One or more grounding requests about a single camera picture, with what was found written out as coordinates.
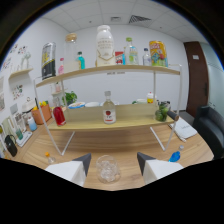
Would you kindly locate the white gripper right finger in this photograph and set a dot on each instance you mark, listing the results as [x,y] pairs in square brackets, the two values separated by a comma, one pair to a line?
[156,169]

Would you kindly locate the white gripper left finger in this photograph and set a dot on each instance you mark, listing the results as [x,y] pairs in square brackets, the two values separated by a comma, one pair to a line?
[71,170]

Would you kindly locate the blue liquid bottle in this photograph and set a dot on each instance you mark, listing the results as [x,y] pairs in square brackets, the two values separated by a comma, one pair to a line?
[174,156]

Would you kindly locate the large white milk bottle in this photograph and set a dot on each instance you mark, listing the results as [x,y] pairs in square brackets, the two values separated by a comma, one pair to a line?
[105,46]

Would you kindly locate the green cup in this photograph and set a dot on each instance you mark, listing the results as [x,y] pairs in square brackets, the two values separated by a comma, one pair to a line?
[19,134]

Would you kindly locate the grey bottle cap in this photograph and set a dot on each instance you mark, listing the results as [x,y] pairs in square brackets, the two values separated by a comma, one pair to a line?
[181,147]

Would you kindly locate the clear glass with ice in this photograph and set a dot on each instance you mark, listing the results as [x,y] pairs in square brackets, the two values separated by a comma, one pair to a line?
[108,170]

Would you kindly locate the white notebook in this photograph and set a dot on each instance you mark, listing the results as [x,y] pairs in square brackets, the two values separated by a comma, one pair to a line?
[184,128]

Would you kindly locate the red liquid glass bottle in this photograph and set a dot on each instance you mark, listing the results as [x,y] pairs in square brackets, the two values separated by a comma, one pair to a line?
[60,116]

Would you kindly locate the white kitchen scale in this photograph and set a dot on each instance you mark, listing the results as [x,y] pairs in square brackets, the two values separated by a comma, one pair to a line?
[25,139]

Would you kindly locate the green glass jar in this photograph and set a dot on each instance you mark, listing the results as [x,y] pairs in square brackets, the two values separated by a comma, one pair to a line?
[162,112]

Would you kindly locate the white and blue small bottle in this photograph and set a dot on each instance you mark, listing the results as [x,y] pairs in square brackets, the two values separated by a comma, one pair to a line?
[32,125]

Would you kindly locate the orange storage basket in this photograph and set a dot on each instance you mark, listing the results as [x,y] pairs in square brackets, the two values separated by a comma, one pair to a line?
[41,115]

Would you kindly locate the bowl with blue rim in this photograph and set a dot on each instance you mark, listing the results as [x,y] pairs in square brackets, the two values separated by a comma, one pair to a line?
[76,105]

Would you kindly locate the black kettle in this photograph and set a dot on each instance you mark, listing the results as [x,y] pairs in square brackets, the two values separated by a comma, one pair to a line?
[11,146]

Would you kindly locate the black chair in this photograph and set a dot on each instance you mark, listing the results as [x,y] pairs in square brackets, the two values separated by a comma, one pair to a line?
[210,130]

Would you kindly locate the clear bottle red apple label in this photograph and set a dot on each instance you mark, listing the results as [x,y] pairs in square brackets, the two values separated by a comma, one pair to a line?
[109,115]

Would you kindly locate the white bowl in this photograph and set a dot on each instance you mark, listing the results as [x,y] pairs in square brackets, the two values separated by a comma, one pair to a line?
[92,104]

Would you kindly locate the green potted plant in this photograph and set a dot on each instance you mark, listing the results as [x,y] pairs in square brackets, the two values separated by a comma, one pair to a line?
[70,98]

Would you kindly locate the brown door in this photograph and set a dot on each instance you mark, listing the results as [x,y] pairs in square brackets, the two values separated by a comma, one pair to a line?
[197,80]

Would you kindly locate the small pink bottle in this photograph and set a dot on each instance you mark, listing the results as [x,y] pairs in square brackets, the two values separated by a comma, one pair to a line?
[61,68]

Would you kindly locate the two-tier wood and white rack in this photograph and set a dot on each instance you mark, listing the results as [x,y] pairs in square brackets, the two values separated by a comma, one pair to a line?
[110,70]

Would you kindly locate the small teal bottle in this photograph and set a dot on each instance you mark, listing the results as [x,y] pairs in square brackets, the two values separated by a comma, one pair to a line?
[81,61]

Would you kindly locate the tall black and yellow can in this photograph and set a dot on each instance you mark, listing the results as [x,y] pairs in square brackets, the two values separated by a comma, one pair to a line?
[48,61]

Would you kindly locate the small clear water bottle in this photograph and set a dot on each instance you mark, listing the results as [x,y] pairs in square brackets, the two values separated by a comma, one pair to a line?
[147,58]

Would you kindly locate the small blue carton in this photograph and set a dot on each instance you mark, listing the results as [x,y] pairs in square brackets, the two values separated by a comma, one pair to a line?
[124,59]

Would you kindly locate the yellow snack can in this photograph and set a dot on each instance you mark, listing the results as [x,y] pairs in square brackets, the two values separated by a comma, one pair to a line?
[158,54]

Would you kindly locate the small red box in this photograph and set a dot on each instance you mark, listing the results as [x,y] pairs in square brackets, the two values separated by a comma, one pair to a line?
[119,57]

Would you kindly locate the clear bottle green cap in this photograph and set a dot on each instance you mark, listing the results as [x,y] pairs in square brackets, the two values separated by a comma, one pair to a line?
[131,53]

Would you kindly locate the white figurine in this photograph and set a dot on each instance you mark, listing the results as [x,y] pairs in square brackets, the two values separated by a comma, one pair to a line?
[26,60]

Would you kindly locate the ceiling air vent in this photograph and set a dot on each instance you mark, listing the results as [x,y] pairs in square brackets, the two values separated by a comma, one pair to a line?
[139,19]

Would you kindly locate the square ceiling diffuser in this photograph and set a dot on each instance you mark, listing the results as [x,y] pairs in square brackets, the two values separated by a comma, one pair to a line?
[116,19]

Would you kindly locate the grey wall socket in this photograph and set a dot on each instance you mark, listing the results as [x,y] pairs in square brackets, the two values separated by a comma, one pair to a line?
[14,109]

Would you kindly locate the wooden wall shelf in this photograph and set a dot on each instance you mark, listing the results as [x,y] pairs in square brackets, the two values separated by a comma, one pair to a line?
[20,72]

